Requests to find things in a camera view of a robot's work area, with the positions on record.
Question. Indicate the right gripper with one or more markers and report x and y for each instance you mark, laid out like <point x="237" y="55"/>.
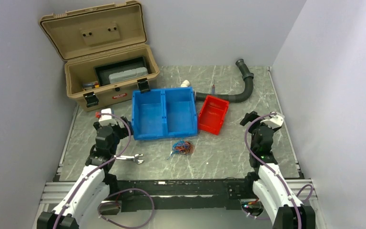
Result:
<point x="249" y="118"/>

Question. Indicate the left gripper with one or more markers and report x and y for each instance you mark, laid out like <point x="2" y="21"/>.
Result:
<point x="122" y="131"/>

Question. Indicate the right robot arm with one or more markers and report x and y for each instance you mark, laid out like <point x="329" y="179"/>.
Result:
<point x="283" y="207"/>

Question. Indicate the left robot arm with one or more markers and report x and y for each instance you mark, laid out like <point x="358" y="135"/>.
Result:
<point x="94" y="183"/>

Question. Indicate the silver open-end wrench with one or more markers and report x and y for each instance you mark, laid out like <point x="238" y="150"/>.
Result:
<point x="135" y="158"/>

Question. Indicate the red plastic bin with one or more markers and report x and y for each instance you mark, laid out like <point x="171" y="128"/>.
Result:
<point x="212" y="114"/>

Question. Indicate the blue double plastic bin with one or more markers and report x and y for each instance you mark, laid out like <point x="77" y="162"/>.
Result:
<point x="164" y="113"/>

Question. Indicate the yellow black tool in toolbox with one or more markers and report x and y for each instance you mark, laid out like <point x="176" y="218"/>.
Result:
<point x="90" y="85"/>

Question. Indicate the black tray in toolbox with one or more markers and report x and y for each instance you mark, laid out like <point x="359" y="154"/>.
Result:
<point x="103" y="71"/>

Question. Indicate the white pipe fitting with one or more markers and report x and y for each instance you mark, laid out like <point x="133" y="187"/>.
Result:
<point x="185" y="83"/>

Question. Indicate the tan plastic toolbox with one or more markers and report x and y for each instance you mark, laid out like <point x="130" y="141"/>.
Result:
<point x="96" y="36"/>

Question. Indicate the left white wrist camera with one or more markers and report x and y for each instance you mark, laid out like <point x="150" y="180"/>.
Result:
<point x="105" y="117"/>

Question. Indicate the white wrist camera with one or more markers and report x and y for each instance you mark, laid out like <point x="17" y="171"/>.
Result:
<point x="274" y="121"/>
<point x="105" y="117"/>

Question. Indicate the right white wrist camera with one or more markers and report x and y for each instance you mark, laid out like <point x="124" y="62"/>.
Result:
<point x="274" y="121"/>

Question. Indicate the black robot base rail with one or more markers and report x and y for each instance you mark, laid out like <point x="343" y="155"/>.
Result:
<point x="228" y="193"/>

